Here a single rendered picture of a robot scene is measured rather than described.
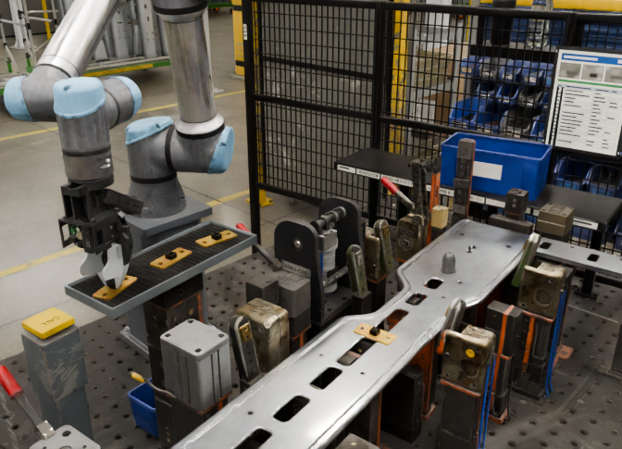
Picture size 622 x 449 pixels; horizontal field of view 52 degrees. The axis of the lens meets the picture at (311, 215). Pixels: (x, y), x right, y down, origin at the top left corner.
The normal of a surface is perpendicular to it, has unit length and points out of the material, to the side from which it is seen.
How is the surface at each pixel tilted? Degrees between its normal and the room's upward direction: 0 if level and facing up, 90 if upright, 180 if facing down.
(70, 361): 90
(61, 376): 90
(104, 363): 0
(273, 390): 0
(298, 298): 90
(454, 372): 90
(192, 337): 0
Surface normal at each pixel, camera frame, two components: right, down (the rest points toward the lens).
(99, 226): 0.93, 0.15
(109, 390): 0.00, -0.92
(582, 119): -0.59, 0.32
